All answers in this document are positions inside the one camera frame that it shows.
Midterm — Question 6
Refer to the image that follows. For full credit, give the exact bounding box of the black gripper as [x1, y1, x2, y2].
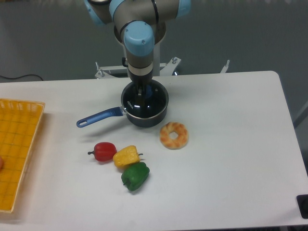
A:
[122, 57, 153, 105]

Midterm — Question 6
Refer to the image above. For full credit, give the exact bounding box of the glass lid blue knob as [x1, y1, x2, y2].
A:
[121, 80, 168, 118]

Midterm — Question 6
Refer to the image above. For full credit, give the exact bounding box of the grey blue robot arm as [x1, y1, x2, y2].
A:
[85, 0, 191, 103]

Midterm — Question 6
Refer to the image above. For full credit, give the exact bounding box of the yellow bell pepper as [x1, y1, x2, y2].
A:
[113, 145, 140, 168]

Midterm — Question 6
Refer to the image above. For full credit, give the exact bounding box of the red bell pepper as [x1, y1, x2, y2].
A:
[88, 142, 117, 162]

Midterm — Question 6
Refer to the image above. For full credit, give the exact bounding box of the green bell pepper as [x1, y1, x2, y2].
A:
[121, 162, 150, 192]

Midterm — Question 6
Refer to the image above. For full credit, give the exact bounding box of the yellow woven basket tray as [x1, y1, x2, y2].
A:
[0, 99, 45, 213]

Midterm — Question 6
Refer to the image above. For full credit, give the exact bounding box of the black device table corner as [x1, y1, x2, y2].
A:
[296, 194, 308, 219]

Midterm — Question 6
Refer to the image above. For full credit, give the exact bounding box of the dark saucepan blue handle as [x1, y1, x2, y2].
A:
[77, 80, 169, 128]

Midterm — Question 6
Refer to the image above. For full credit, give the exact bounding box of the white metal base frame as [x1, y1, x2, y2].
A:
[94, 57, 231, 79]

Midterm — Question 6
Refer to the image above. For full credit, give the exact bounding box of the glazed bagel bread ring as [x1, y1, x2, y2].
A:
[159, 122, 190, 151]

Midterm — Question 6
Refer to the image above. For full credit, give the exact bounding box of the black cable on floor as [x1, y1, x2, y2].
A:
[0, 74, 44, 81]

